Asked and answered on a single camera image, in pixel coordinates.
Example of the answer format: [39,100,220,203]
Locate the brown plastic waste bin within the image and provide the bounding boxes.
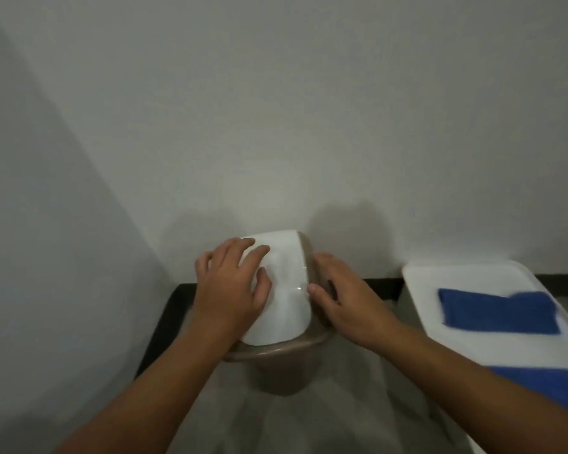
[223,326,338,397]

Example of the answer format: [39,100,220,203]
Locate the blue cloth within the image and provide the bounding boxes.
[438,288,562,335]
[487,366,568,419]

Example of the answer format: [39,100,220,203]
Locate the person's left forearm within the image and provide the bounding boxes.
[54,320,248,454]

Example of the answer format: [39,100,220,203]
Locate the person's right forearm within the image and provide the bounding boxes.
[372,323,568,454]

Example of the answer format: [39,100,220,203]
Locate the person's right hand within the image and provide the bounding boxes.
[307,253,401,352]

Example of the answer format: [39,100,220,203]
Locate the white plastic container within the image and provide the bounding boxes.
[401,261,568,454]

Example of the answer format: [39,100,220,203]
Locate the person's left hand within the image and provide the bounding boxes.
[194,237,273,345]

